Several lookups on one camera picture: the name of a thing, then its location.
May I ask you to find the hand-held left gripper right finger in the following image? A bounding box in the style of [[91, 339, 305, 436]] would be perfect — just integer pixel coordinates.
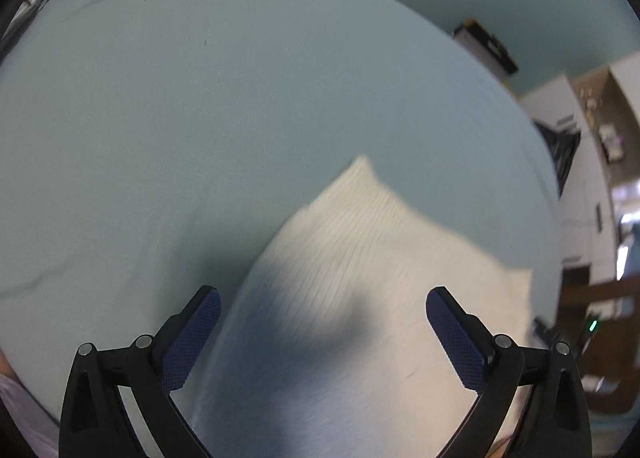
[[425, 286, 593, 458]]

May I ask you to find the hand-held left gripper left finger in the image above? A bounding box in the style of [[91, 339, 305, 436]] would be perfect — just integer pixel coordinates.
[[59, 284, 222, 458]]

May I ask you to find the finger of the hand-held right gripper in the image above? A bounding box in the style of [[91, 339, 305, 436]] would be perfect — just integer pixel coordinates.
[[533, 317, 564, 345]]

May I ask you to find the cream knit sweater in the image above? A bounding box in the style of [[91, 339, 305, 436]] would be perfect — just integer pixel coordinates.
[[167, 154, 534, 458]]

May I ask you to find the brown wooden chair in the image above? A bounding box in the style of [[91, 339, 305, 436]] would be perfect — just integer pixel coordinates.
[[557, 278, 640, 415]]

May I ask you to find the white base cabinet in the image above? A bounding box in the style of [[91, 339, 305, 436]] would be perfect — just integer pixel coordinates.
[[520, 72, 622, 285]]

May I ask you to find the black plastic bag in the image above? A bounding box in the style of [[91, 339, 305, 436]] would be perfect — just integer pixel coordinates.
[[532, 119, 582, 199]]

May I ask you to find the black and white box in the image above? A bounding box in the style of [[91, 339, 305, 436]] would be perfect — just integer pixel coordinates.
[[454, 18, 520, 79]]

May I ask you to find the white wall cabinet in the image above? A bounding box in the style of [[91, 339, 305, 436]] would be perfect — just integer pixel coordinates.
[[607, 50, 640, 189]]

